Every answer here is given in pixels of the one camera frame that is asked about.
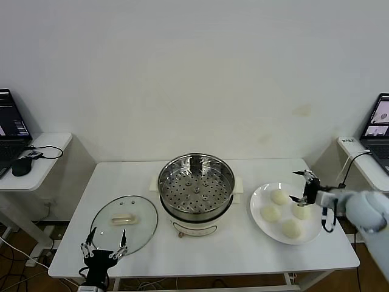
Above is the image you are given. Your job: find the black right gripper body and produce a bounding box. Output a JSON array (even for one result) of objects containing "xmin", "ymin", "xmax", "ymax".
[{"xmin": 303, "ymin": 178, "xmax": 320, "ymax": 205}]

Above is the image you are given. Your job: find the black looped laptop cable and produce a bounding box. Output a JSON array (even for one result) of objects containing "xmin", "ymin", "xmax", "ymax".
[{"xmin": 26, "ymin": 144, "xmax": 64, "ymax": 159}]

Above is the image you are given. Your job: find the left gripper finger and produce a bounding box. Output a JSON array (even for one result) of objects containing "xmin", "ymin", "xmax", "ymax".
[
  {"xmin": 80, "ymin": 227, "xmax": 98, "ymax": 259},
  {"xmin": 109, "ymin": 228, "xmax": 129, "ymax": 260}
]

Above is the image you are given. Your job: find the white steamed baozi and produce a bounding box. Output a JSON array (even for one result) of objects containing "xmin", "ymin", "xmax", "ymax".
[
  {"xmin": 270, "ymin": 189, "xmax": 289, "ymax": 207},
  {"xmin": 261, "ymin": 206, "xmax": 282, "ymax": 224},
  {"xmin": 281, "ymin": 219, "xmax": 302, "ymax": 238},
  {"xmin": 292, "ymin": 203, "xmax": 311, "ymax": 221}
]

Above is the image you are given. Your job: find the round white plate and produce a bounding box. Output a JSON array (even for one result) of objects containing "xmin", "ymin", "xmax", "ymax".
[{"xmin": 250, "ymin": 181, "xmax": 323, "ymax": 246}]

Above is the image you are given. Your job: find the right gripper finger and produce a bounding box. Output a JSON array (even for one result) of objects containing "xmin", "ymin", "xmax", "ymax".
[
  {"xmin": 292, "ymin": 169, "xmax": 317, "ymax": 184},
  {"xmin": 288, "ymin": 195, "xmax": 309, "ymax": 208}
]

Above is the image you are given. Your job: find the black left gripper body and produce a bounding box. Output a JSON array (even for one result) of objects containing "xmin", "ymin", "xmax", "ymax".
[{"xmin": 82, "ymin": 249, "xmax": 119, "ymax": 283}]

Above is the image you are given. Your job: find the white side table with label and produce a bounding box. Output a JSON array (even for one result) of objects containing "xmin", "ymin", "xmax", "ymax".
[{"xmin": 336, "ymin": 136, "xmax": 389, "ymax": 244}]

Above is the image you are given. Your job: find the white side table with mouse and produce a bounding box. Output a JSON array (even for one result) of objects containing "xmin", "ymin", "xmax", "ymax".
[{"xmin": 0, "ymin": 131, "xmax": 74, "ymax": 253}]

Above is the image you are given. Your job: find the grey laptop with light screen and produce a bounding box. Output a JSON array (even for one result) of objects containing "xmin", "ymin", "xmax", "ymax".
[{"xmin": 359, "ymin": 92, "xmax": 389, "ymax": 176}]

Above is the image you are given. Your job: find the black cable with adapter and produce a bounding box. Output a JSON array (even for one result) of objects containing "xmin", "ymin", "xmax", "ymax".
[{"xmin": 336, "ymin": 151, "xmax": 372, "ymax": 189}]

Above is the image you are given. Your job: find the black computer mouse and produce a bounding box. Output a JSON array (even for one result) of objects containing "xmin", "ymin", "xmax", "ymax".
[{"xmin": 11, "ymin": 157, "xmax": 33, "ymax": 177}]

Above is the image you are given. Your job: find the round glass pot lid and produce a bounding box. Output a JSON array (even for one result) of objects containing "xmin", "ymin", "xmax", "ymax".
[{"xmin": 89, "ymin": 195, "xmax": 159, "ymax": 258}]

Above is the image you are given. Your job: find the stainless steel steamer basket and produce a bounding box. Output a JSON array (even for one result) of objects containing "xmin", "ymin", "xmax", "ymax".
[{"xmin": 149, "ymin": 153, "xmax": 245, "ymax": 215}]

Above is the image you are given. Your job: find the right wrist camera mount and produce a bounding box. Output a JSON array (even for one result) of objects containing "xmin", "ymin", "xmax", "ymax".
[{"xmin": 315, "ymin": 189, "xmax": 337, "ymax": 209}]

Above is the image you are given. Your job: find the white hanging cable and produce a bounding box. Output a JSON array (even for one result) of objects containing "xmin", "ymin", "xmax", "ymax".
[{"xmin": 338, "ymin": 148, "xmax": 372, "ymax": 184}]

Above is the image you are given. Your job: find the cream electric cooking pot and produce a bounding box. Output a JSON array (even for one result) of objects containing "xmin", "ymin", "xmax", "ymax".
[{"xmin": 159, "ymin": 194, "xmax": 241, "ymax": 238}]

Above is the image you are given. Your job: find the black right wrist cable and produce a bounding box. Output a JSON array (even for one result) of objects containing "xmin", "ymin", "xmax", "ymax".
[{"xmin": 321, "ymin": 199, "xmax": 337, "ymax": 234}]

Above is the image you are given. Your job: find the black laptop with dark screen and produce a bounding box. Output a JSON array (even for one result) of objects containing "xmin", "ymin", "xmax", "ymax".
[{"xmin": 0, "ymin": 88, "xmax": 33, "ymax": 179}]

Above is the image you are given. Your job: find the white floor cable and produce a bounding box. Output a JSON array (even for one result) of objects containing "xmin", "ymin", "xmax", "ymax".
[{"xmin": 0, "ymin": 236, "xmax": 49, "ymax": 270}]

